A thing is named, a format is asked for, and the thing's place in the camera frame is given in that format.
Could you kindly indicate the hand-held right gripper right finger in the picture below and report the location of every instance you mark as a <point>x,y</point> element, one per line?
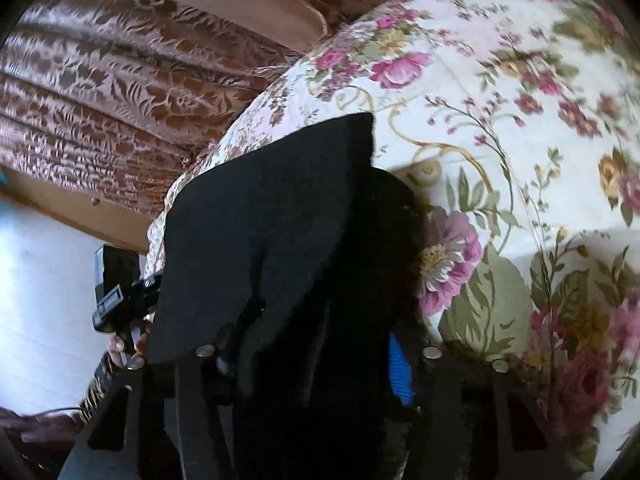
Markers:
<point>401,370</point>

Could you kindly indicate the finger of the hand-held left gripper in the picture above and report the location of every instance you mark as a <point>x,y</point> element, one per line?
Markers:
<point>149,292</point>

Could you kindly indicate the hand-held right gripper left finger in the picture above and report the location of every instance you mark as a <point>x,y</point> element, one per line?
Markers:
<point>195,410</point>

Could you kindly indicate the black pants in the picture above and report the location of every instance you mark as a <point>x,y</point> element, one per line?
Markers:
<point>275,235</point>

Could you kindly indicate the person's left hand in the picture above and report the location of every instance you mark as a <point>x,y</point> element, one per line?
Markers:
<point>120,347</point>

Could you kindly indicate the wooden baseboard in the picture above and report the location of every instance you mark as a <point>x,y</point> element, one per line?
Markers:
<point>75,210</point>

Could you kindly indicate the dark gold patterned cloth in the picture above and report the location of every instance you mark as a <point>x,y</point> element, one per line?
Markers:
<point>100,385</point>

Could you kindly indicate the dark red clothing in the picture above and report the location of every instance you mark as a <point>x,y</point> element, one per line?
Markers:
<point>35,445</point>

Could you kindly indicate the brown patterned curtain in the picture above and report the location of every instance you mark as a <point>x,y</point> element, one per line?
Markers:
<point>100,110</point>

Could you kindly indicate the floral bed sheet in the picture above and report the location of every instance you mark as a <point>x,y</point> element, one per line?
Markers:
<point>500,110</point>

